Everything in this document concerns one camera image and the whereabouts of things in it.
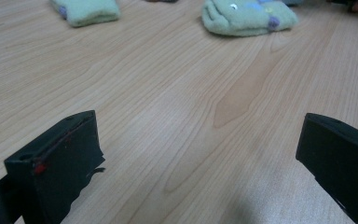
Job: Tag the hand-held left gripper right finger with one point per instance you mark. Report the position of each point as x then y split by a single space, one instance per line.
341 161

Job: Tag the green glove with eyes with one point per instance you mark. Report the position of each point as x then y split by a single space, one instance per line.
245 18

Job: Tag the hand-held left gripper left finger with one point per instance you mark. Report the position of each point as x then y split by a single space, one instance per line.
59 161

